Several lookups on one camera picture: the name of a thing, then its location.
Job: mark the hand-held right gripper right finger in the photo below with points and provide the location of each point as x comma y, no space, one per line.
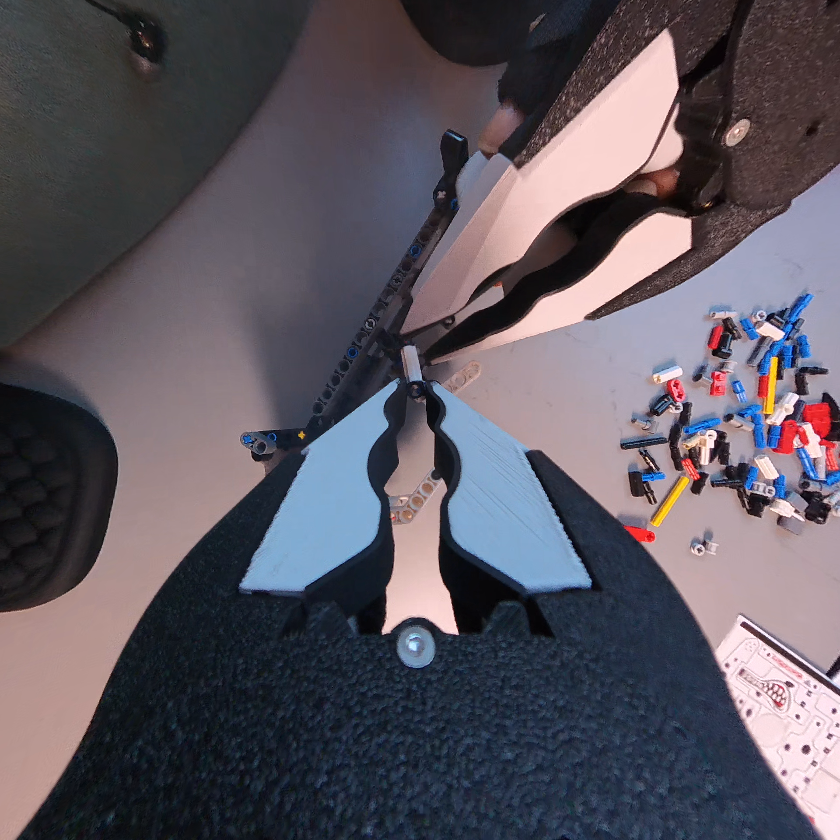
518,525

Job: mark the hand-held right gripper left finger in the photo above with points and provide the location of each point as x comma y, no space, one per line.
315,525

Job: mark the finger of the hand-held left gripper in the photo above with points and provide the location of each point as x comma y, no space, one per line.
577,157
604,282

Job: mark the light grey tube piece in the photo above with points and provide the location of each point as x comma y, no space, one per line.
410,361

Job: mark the black building-brick model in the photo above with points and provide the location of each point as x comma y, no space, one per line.
396,289

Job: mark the grey desk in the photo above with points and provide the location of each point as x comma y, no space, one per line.
229,229

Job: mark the person's left hand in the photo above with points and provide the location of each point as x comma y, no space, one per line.
538,59

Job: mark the dark rounded object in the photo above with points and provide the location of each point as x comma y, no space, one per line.
459,33

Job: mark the pile of small building pieces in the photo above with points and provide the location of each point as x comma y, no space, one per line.
820,420

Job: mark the white sticker sheet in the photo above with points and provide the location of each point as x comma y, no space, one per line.
774,695

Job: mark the black earphone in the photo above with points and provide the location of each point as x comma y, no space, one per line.
145,40

